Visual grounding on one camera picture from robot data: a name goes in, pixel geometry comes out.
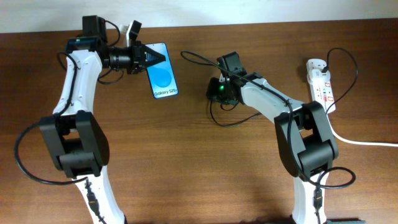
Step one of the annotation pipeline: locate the blue screen smartphone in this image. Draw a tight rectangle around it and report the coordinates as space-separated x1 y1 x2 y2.
146 42 178 99

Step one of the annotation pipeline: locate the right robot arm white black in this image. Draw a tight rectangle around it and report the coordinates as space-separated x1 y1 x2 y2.
206 73 338 223

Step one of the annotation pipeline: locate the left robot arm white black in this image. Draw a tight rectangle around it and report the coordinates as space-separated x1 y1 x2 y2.
39 36 166 223

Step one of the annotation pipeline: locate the white USB charger adapter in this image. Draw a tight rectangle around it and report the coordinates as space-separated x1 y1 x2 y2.
307 68 330 85

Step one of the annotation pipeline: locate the white power strip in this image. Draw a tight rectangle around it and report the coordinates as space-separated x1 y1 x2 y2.
306 58 336 114

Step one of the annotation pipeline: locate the black USB charging cable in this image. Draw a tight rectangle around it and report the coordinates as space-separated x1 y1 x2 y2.
209 47 359 128

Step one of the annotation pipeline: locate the white power strip cord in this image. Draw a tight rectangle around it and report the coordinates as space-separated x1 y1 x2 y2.
324 113 398 148

